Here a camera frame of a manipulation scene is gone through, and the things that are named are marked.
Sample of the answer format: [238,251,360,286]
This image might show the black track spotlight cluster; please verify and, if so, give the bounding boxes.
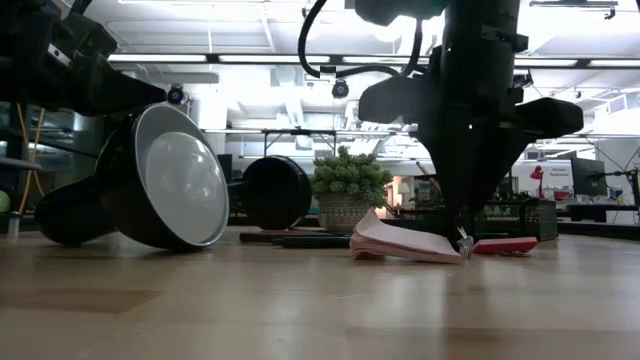
[513,68,535,90]

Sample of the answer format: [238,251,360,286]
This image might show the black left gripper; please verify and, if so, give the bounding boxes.
[0,43,168,117]

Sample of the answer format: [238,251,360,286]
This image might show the black desk lamp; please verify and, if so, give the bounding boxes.
[33,102,314,253]

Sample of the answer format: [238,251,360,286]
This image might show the black computer monitor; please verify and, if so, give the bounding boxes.
[570,157,609,198]
[216,153,235,184]

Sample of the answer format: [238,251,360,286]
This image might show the dark metal shelving rack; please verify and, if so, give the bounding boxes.
[0,102,101,237]

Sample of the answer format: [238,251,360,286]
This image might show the yellow cable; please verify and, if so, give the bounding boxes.
[18,107,47,215]
[15,102,46,199]

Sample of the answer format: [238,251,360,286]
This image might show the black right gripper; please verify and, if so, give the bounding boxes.
[358,49,585,241]

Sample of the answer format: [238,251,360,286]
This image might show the green succulent in patterned pot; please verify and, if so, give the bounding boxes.
[309,145,395,234]

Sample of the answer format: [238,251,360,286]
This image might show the long ceiling light strip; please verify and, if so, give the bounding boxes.
[107,52,640,70]

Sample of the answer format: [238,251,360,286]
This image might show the black pen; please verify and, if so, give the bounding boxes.
[272,235,352,250]

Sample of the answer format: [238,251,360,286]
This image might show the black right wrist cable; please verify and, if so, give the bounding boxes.
[298,0,427,80]

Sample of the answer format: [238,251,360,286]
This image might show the pink sticky note pad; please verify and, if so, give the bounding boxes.
[348,207,464,265]

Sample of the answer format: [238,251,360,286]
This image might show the red desk lamp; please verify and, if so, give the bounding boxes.
[529,165,546,200]

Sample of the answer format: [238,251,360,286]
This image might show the black mesh desk organizer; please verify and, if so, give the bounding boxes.
[382,172,559,243]

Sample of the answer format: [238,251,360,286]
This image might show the dark office desk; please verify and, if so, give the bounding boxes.
[564,203,640,225]

